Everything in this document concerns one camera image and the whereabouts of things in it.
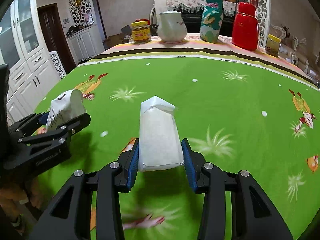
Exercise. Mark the low white cabinet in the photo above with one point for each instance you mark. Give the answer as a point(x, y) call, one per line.
point(86, 43)

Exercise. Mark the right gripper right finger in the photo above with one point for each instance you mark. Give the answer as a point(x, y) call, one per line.
point(254, 216)

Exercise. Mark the small yellow lid jar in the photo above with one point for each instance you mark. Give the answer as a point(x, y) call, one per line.
point(272, 45)

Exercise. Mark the person left hand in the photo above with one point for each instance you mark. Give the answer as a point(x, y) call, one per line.
point(12, 194)

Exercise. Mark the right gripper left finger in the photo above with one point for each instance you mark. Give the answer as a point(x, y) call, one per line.
point(68, 215)

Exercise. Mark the white foam block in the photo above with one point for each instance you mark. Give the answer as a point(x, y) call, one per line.
point(159, 142)

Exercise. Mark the piano with lace cover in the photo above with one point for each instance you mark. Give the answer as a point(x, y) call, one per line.
point(191, 11)

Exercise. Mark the green snack bag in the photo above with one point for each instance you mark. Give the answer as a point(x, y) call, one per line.
point(212, 18)

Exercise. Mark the white ceramic teapot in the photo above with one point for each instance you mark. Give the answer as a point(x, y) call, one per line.
point(171, 28)

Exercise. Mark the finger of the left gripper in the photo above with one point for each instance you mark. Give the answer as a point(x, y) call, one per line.
point(65, 130)
point(28, 125)

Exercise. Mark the red thermos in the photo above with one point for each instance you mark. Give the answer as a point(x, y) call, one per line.
point(245, 27)

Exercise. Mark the white display cabinet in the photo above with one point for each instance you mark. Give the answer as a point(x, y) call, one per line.
point(23, 48)

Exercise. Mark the green cartoon tablecloth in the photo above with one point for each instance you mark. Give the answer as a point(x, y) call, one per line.
point(238, 116)

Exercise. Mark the striped table runner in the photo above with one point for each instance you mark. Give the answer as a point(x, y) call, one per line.
point(193, 46)

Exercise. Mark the yellow lid honey jar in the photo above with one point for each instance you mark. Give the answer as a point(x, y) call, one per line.
point(140, 32)

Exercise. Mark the beige ornate sofa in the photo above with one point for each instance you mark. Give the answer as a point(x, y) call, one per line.
point(295, 51)

